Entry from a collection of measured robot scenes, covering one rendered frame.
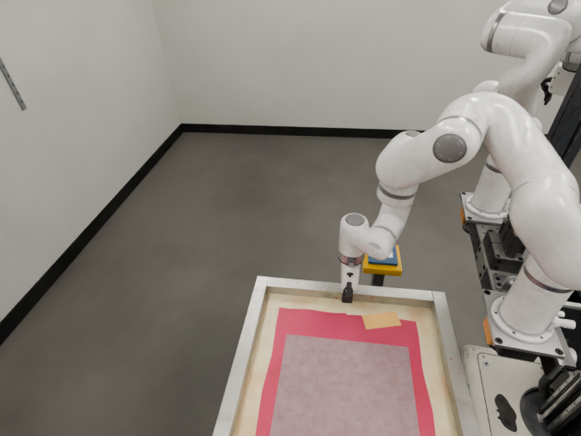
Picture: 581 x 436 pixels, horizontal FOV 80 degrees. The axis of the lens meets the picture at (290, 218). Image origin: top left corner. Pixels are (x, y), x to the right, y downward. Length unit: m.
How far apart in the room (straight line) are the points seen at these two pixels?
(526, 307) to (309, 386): 0.53
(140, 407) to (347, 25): 3.49
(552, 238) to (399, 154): 0.27
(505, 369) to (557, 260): 1.31
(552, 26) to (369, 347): 0.84
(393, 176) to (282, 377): 0.59
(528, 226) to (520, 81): 0.38
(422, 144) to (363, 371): 0.62
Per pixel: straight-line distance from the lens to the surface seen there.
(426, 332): 1.12
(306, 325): 1.07
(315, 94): 4.06
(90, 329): 2.58
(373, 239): 0.88
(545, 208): 0.67
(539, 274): 0.85
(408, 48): 3.96
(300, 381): 0.99
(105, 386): 2.31
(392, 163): 0.68
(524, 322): 0.93
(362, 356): 1.03
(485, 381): 1.92
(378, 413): 0.98
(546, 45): 0.93
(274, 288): 1.13
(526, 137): 0.71
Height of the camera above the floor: 1.85
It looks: 39 degrees down
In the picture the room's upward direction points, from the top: 2 degrees counter-clockwise
